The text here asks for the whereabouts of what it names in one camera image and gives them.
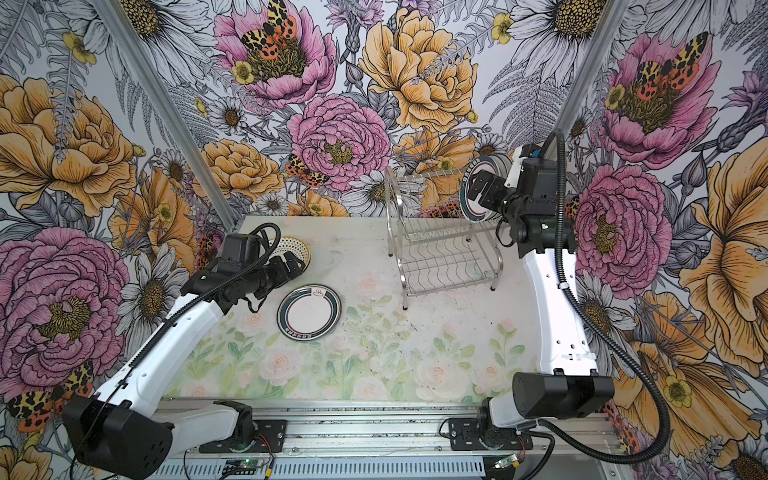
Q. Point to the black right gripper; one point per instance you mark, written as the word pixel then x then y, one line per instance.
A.
pixel 496 183

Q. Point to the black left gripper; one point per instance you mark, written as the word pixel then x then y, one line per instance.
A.
pixel 282 273

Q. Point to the green rim plate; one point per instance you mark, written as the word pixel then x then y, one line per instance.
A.
pixel 309 312
pixel 475 183

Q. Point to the yellow rim dotted plate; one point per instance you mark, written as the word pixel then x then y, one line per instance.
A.
pixel 296 247

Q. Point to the chrome wire dish rack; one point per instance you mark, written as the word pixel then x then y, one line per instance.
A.
pixel 437 249

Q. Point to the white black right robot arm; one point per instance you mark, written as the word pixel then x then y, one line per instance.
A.
pixel 566 383

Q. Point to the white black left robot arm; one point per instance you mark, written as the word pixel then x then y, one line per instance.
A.
pixel 114 429

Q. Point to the small green circuit board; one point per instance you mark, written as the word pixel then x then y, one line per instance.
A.
pixel 248 466

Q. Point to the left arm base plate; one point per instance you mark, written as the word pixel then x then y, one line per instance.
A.
pixel 261 436

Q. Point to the aluminium mounting rail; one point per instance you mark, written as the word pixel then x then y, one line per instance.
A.
pixel 401 442

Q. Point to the right aluminium corner post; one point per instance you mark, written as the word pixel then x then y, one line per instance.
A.
pixel 598 49

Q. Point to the aluminium corner post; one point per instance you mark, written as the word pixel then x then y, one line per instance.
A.
pixel 598 49
pixel 139 60

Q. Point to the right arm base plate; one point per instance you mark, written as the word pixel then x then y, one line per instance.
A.
pixel 467 434

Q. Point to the left aluminium corner post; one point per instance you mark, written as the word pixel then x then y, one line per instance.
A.
pixel 139 60

